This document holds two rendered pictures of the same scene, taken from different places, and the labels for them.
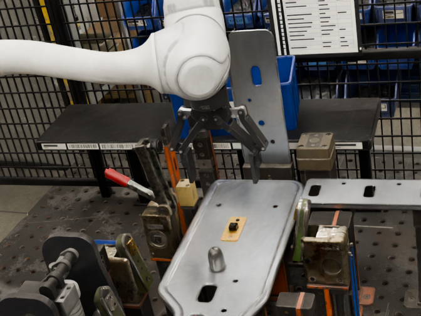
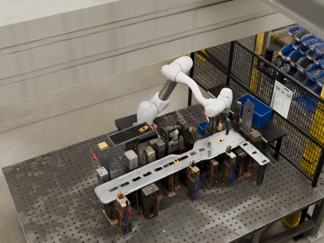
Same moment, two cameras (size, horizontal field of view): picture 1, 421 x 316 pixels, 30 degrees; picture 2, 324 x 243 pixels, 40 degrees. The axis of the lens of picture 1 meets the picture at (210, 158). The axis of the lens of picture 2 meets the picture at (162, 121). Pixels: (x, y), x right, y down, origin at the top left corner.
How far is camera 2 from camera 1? 2.47 m
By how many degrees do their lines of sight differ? 31
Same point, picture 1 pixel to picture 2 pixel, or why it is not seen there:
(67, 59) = (195, 92)
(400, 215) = (279, 164)
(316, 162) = (252, 138)
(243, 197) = (230, 135)
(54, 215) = not seen: hidden behind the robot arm
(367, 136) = (269, 140)
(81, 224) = not seen: hidden behind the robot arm
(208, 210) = (221, 133)
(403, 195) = (259, 158)
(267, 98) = (249, 117)
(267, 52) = (252, 108)
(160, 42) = (208, 102)
